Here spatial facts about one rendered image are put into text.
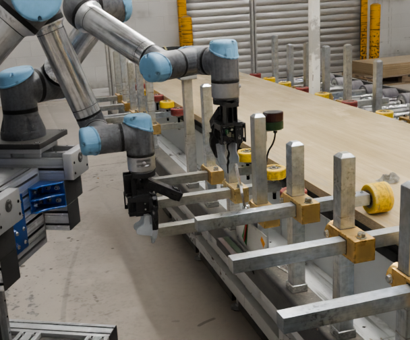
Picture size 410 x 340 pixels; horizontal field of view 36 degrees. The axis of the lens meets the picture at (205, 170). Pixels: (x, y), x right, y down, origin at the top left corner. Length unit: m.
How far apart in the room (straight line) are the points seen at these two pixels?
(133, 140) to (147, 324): 1.53
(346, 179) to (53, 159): 1.09
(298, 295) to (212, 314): 1.40
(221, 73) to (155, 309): 1.74
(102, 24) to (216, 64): 0.34
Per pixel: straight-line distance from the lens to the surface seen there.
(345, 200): 1.39
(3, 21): 1.59
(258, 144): 1.82
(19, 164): 2.20
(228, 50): 1.65
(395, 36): 11.81
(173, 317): 3.08
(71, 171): 2.13
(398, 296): 1.17
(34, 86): 2.18
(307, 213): 1.57
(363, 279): 1.83
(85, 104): 1.75
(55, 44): 1.72
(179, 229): 1.78
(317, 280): 1.98
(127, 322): 3.08
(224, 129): 1.68
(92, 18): 1.81
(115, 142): 1.65
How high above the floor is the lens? 1.49
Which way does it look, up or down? 16 degrees down
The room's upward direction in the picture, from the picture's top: 3 degrees counter-clockwise
